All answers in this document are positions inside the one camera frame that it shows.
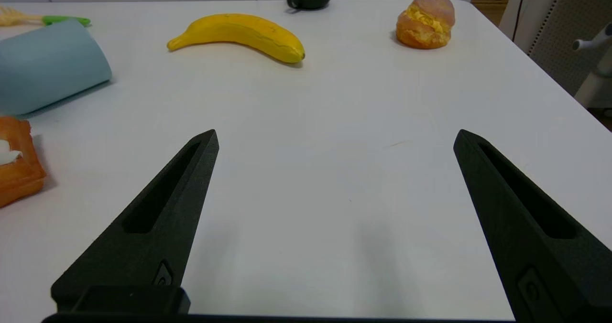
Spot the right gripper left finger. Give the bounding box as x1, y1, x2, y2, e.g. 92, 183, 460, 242
51, 129, 219, 312

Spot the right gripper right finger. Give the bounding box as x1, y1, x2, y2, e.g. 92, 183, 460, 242
453, 129, 612, 323

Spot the triangle waffle bread with fruit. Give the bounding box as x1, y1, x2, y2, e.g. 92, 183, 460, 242
0, 116, 47, 209

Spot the round cream puff bread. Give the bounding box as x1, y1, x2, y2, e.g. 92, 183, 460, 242
395, 0, 456, 50

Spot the light blue cup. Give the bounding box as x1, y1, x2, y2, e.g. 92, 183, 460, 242
0, 20, 113, 117

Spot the yellow banana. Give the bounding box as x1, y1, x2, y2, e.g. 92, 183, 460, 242
166, 13, 306, 65

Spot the perforated side panel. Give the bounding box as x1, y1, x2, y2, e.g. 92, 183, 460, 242
528, 0, 612, 97

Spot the white table crank handle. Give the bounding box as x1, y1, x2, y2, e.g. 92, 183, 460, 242
572, 23, 612, 52

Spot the green handled brush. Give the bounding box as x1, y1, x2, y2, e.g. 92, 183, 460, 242
0, 7, 91, 27

